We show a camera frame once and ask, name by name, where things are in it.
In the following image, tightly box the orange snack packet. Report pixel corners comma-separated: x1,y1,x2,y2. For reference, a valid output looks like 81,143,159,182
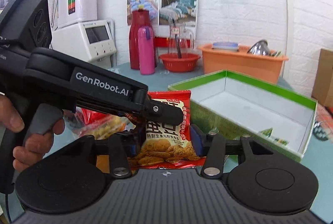
96,155,110,174

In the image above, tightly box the Danco Galette cookie bag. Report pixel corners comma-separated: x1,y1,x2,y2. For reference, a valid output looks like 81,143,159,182
64,108,130,140

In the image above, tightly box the red fried snack bag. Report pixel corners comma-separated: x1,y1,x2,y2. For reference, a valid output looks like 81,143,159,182
128,90,205,170

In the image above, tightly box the green cardboard box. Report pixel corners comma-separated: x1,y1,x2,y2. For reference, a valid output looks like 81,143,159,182
168,70,317,162

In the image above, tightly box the white touchscreen appliance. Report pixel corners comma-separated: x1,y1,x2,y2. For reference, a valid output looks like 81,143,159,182
51,19,117,69

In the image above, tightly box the white water purifier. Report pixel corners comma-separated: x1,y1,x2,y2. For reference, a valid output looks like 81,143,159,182
58,0,98,28

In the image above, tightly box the red plastic basket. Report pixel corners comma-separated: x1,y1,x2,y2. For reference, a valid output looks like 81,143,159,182
159,53,200,73

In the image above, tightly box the orange plastic basin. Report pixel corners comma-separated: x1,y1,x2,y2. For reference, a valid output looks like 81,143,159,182
198,43,288,84

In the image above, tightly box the blue lidded tin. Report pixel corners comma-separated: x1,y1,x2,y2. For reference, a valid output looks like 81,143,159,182
212,42,238,52

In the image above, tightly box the clear glass pitcher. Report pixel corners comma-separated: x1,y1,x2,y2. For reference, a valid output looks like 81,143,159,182
168,19,194,59

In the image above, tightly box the pink thermos bottle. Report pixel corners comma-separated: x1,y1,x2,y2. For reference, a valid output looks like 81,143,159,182
138,26,155,75

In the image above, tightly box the red thermos jug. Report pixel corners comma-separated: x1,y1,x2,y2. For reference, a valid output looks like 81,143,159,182
129,10,152,70

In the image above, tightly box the brown cardboard box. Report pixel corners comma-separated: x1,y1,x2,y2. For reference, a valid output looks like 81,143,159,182
312,49,333,108

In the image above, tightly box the bedding poster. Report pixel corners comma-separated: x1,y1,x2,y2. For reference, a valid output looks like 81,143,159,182
126,0,198,39

